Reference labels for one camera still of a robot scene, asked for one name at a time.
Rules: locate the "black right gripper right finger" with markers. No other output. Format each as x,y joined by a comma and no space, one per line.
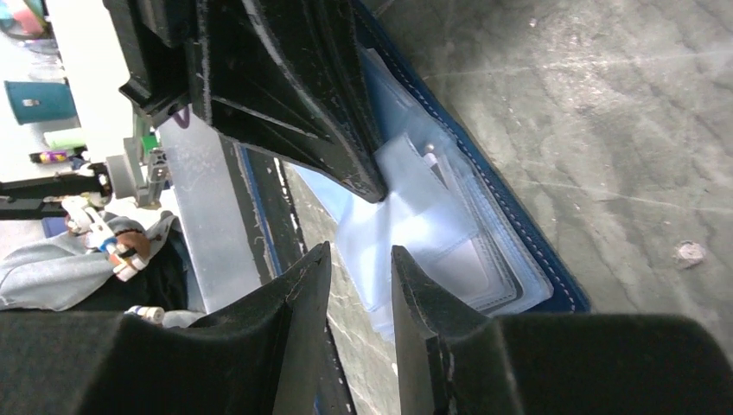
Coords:
454,360

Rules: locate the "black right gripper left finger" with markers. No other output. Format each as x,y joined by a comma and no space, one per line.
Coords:
258,355

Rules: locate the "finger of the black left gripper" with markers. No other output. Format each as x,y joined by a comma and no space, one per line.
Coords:
281,77

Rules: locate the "blue leather card holder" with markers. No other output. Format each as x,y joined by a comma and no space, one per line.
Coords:
447,205

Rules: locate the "seated person in background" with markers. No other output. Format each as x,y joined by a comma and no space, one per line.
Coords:
64,273

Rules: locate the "teal bin in background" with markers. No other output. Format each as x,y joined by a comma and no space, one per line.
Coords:
37,102

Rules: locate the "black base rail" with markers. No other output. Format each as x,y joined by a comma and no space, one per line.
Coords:
276,242

